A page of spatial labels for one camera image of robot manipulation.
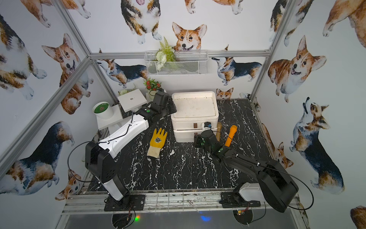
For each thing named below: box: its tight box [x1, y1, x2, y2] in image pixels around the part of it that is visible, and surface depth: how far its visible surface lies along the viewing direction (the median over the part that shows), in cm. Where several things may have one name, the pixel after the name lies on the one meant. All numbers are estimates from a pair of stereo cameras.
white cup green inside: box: [91, 101, 114, 120], surface depth 89 cm
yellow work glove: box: [146, 127, 168, 159], surface depth 96 cm
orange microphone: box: [224, 124, 238, 148], surface depth 101 cm
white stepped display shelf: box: [96, 88, 151, 130], surface depth 93 cm
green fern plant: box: [155, 36, 176, 72], surface depth 84 cm
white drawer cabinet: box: [171, 91, 219, 143], surface depth 85 cm
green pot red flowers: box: [143, 77, 162, 101], surface depth 95 cm
